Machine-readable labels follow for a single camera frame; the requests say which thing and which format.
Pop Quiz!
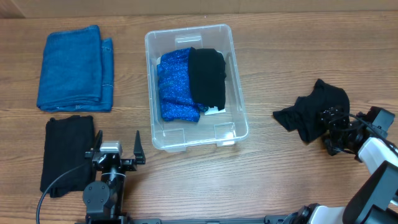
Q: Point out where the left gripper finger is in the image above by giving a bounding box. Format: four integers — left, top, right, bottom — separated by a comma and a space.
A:
134, 131, 146, 162
92, 130, 103, 152

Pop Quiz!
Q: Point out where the black cloth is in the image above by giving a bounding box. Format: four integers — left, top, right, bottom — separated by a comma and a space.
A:
188, 47, 226, 110
272, 79, 349, 143
40, 115, 95, 198

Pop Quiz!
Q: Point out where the blue sparkly cloth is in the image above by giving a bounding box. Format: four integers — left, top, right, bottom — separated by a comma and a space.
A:
157, 48, 208, 122

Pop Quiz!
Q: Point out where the clear plastic container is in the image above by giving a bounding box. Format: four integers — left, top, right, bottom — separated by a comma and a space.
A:
145, 24, 249, 152

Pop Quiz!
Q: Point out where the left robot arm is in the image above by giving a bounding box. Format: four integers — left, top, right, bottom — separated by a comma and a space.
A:
83, 131, 146, 224

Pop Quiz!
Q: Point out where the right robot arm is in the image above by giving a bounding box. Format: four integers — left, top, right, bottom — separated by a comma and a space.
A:
282, 106, 397, 224

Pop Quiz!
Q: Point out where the folded blue denim cloth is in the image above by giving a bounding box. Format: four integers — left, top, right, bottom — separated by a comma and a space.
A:
37, 25, 114, 112

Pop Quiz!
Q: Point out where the white paper label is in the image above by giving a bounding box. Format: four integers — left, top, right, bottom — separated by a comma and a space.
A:
205, 106, 226, 116

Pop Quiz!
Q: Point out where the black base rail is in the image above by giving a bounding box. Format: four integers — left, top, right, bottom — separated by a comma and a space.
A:
76, 212, 308, 224

